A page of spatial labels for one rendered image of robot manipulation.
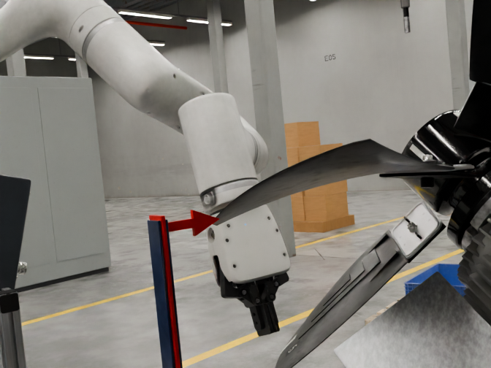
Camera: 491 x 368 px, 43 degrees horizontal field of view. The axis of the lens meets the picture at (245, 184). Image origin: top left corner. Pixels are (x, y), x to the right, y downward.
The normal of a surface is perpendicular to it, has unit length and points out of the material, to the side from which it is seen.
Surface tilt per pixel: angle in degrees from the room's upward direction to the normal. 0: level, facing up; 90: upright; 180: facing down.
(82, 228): 90
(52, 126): 90
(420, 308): 55
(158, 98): 132
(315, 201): 90
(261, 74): 90
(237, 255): 72
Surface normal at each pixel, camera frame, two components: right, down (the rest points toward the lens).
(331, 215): 0.73, -0.04
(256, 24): -0.69, 0.11
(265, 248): 0.51, -0.33
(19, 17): -0.34, -0.13
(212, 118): 0.03, -0.20
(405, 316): -0.33, -0.50
